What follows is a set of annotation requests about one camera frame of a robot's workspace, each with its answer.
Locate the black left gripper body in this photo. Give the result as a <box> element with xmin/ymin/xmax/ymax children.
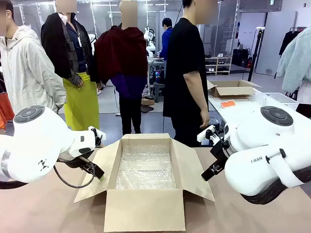
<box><xmin>63</xmin><ymin>156</ymin><xmax>98</xmax><ymax>174</ymax></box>

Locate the black hanging garment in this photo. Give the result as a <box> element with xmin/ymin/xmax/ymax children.
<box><xmin>278</xmin><ymin>27</ymin><xmax>307</xmax><ymax>57</ymax></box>

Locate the white mesh basket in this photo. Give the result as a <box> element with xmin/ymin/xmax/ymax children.
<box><xmin>254</xmin><ymin>92</ymin><xmax>300</xmax><ymax>112</ymax></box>

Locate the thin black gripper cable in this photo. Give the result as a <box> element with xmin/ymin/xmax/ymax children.
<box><xmin>53</xmin><ymin>161</ymin><xmax>96</xmax><ymax>189</ymax></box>

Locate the orange cloth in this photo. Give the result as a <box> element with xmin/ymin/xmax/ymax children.
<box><xmin>0</xmin><ymin>81</ymin><xmax>16</xmax><ymax>130</ymax></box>

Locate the white side table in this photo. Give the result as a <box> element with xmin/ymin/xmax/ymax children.
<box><xmin>208</xmin><ymin>86</ymin><xmax>311</xmax><ymax>128</ymax></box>

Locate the large open cardboard box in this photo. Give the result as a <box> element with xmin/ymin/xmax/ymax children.
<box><xmin>73</xmin><ymin>133</ymin><xmax>216</xmax><ymax>233</ymax></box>

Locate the person in white jacket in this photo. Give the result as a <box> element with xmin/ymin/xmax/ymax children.
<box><xmin>0</xmin><ymin>0</ymin><xmax>67</xmax><ymax>115</ymax></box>

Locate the grey plastic stool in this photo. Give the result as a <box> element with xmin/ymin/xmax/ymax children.
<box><xmin>152</xmin><ymin>82</ymin><xmax>166</xmax><ymax>103</ymax></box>

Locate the person in black t-shirt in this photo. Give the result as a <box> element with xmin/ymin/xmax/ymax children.
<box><xmin>162</xmin><ymin>0</ymin><xmax>219</xmax><ymax>148</ymax></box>

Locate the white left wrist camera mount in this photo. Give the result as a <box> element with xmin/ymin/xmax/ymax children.
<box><xmin>88</xmin><ymin>126</ymin><xmax>107</xmax><ymax>148</ymax></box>

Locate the black bags pile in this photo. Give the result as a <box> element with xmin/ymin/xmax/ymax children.
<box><xmin>231</xmin><ymin>48</ymin><xmax>251</xmax><ymax>68</ymax></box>

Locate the small cardboard box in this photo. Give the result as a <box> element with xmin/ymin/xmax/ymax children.
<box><xmin>207</xmin><ymin>79</ymin><xmax>263</xmax><ymax>99</ymax></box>

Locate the mannequin with maroon shawl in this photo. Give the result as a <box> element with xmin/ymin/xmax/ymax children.
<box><xmin>93</xmin><ymin>0</ymin><xmax>149</xmax><ymax>135</ymax></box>

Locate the braided black cable sleeve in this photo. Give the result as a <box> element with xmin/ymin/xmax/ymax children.
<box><xmin>239</xmin><ymin>166</ymin><xmax>311</xmax><ymax>205</ymax></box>

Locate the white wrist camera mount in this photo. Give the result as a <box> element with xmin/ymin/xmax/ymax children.
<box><xmin>197</xmin><ymin>125</ymin><xmax>225</xmax><ymax>146</ymax></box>
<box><xmin>88</xmin><ymin>126</ymin><xmax>107</xmax><ymax>148</ymax></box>

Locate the person's right hand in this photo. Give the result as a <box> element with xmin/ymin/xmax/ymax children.
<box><xmin>198</xmin><ymin>109</ymin><xmax>211</xmax><ymax>130</ymax></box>

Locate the wooden shoe shelf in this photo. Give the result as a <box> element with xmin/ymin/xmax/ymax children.
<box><xmin>204</xmin><ymin>55</ymin><xmax>232</xmax><ymax>76</ymax></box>

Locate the clear bubble wrap sheet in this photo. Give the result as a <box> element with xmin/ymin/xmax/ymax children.
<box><xmin>114</xmin><ymin>144</ymin><xmax>177</xmax><ymax>191</ymax></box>

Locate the mannequin with yellow skirt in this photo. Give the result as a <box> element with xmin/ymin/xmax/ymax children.
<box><xmin>40</xmin><ymin>0</ymin><xmax>102</xmax><ymax>133</ymax></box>

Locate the person in blue jacket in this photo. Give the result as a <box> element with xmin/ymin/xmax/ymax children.
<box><xmin>158</xmin><ymin>17</ymin><xmax>174</xmax><ymax>61</ymax></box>

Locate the black tripod stand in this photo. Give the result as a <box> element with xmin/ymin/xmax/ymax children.
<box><xmin>247</xmin><ymin>27</ymin><xmax>266</xmax><ymax>82</ymax></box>

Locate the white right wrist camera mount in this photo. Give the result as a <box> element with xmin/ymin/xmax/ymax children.
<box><xmin>197</xmin><ymin>125</ymin><xmax>225</xmax><ymax>146</ymax></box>

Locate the thick black cable sleeve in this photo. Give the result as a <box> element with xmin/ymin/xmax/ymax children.
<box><xmin>0</xmin><ymin>180</ymin><xmax>28</xmax><ymax>190</ymax></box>

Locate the orange flat case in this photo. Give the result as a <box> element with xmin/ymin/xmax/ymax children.
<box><xmin>220</xmin><ymin>100</ymin><xmax>237</xmax><ymax>109</ymax></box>

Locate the person's right forearm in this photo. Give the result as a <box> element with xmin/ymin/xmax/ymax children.
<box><xmin>183</xmin><ymin>70</ymin><xmax>210</xmax><ymax>113</ymax></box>

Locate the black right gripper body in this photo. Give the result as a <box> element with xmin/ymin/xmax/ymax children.
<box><xmin>210</xmin><ymin>139</ymin><xmax>231</xmax><ymax>174</ymax></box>

